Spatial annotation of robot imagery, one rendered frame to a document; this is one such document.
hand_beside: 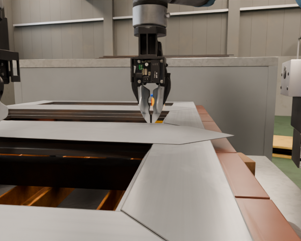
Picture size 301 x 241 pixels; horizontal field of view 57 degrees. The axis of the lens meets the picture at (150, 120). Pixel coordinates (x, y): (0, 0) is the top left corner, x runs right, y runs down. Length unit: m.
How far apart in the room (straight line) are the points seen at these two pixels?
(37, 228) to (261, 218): 0.18
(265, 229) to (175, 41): 8.40
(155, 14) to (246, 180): 0.39
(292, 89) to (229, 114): 0.65
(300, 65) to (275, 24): 7.75
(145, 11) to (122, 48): 8.48
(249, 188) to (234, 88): 1.07
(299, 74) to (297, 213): 0.32
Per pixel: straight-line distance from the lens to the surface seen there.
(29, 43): 10.93
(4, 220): 0.23
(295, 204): 0.70
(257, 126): 1.42
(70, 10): 10.11
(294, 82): 0.77
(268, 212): 0.28
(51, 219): 0.22
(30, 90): 1.57
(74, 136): 0.51
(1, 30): 0.55
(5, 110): 0.54
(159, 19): 0.61
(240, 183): 0.34
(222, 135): 0.51
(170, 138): 0.46
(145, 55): 0.58
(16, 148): 0.54
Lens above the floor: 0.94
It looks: 8 degrees down
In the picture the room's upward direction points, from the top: straight up
